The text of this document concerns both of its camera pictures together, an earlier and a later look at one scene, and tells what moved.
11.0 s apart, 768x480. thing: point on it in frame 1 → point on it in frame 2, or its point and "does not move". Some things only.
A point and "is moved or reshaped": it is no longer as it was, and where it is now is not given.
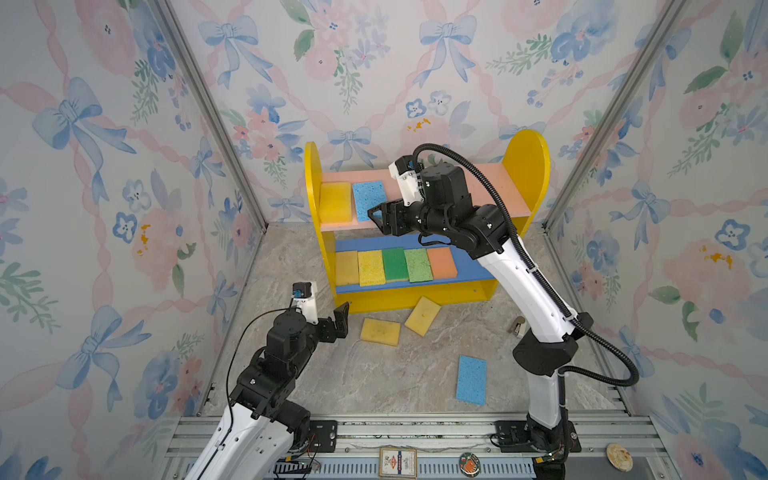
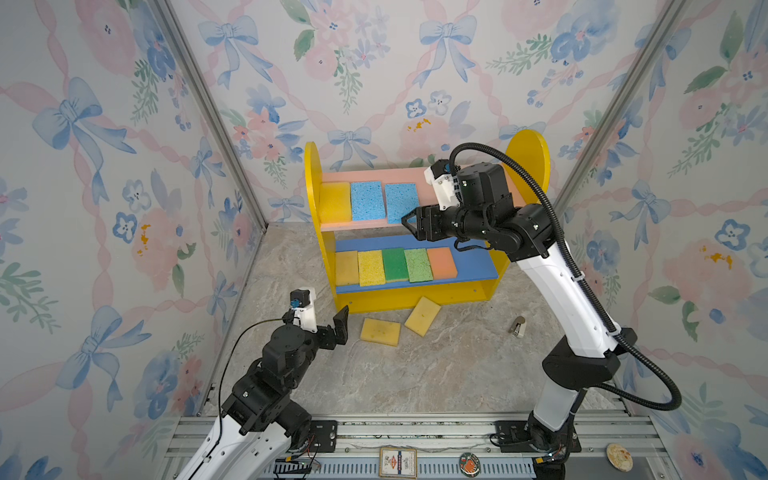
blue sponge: [472, 380] is moved or reshaped
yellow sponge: [335, 202] does not move
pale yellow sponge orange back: [423, 316] does not move
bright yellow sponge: [371, 268] does not move
